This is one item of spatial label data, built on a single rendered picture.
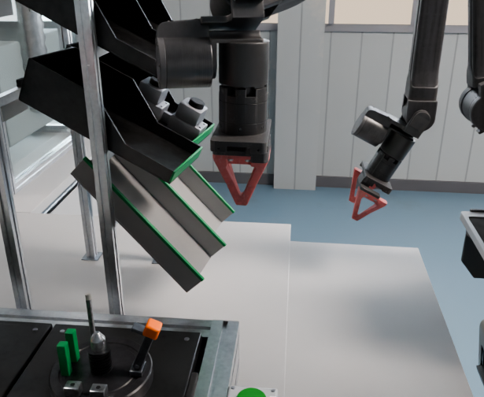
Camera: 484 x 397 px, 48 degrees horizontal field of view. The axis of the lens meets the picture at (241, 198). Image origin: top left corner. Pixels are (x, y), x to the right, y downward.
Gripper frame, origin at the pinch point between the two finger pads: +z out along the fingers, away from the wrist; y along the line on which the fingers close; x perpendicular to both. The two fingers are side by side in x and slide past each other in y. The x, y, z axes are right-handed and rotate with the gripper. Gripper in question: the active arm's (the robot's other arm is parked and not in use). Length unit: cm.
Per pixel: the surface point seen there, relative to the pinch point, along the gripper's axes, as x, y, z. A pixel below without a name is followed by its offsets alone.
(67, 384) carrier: -21.4, 10.5, 22.9
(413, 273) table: 35, -47, 37
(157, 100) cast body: -19.2, -35.4, -3.4
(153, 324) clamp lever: -10.9, 5.6, 16.2
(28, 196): -72, -81, 39
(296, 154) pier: 10, -303, 98
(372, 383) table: 21.6, -10.1, 37.0
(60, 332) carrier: -28.9, -4.2, 26.5
